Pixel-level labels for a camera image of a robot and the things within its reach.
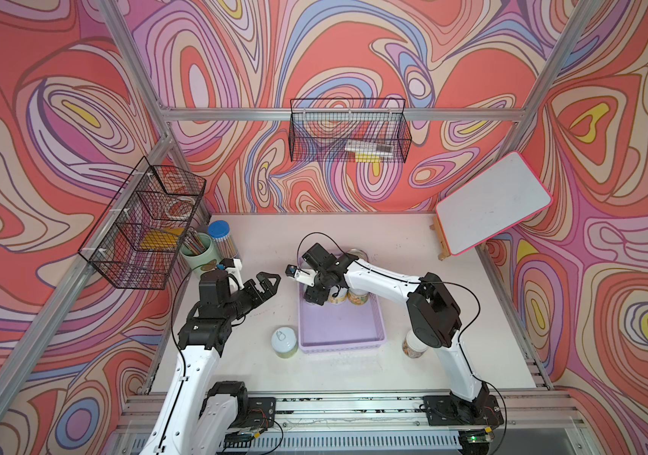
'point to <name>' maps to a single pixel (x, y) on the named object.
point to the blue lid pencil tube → (219, 230)
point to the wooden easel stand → (444, 246)
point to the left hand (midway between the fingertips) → (272, 284)
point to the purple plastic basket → (339, 327)
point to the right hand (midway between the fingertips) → (316, 290)
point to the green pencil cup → (198, 253)
